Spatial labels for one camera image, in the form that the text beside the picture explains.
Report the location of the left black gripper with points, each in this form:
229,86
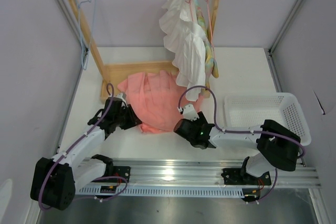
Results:
133,120

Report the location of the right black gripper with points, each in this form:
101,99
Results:
202,120

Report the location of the pink pleated skirt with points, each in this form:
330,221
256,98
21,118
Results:
154,98

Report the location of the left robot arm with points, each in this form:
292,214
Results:
57,179

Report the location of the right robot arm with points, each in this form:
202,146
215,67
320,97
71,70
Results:
278,148

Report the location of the pink hanger with floral garment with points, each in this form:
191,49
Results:
210,30

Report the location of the white plastic basket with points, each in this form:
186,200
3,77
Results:
249,109

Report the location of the wooden clothes rack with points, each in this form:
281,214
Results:
116,73

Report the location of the pastel floral garment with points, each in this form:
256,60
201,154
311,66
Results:
210,61

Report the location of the white ruffled garment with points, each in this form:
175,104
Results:
185,38

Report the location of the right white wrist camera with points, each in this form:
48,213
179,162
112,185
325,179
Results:
188,112

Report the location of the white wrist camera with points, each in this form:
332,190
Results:
188,112
122,96

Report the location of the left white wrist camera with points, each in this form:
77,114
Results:
122,96

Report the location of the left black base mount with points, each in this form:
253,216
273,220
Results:
120,171

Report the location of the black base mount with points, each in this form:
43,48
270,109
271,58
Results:
233,176
120,171

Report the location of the aluminium mounting rail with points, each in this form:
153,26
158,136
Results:
185,173

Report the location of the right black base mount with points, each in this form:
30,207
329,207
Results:
233,176

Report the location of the slotted cable duct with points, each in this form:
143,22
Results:
164,191

